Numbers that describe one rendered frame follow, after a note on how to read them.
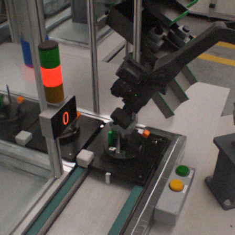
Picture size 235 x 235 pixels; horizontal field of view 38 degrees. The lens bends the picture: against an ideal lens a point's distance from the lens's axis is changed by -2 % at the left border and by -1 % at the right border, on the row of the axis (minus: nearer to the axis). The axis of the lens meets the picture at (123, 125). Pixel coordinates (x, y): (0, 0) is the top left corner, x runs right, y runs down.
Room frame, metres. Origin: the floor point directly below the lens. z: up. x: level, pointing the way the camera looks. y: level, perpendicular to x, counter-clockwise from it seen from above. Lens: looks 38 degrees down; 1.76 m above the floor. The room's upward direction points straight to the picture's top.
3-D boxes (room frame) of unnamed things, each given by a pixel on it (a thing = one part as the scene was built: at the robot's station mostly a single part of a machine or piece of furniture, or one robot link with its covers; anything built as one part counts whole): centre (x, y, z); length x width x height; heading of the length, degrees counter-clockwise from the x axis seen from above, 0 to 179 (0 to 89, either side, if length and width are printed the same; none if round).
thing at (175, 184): (0.72, -0.17, 0.96); 0.04 x 0.04 x 0.02
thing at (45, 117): (0.76, 0.18, 1.29); 0.12 x 0.05 x 0.25; 156
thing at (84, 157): (0.84, 0.13, 0.97); 0.05 x 0.05 x 0.04; 66
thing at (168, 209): (0.72, -0.17, 0.93); 0.21 x 0.07 x 0.06; 156
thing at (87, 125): (0.99, 0.23, 1.01); 0.24 x 0.24 x 0.13; 66
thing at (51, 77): (0.76, 0.18, 1.33); 0.05 x 0.05 x 0.05
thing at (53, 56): (0.76, 0.18, 1.38); 0.05 x 0.05 x 0.05
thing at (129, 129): (0.89, 0.01, 1.09); 0.08 x 0.04 x 0.07; 67
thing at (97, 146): (0.89, 0.00, 0.96); 0.24 x 0.24 x 0.02; 66
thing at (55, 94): (0.76, 0.18, 1.28); 0.05 x 0.05 x 0.05
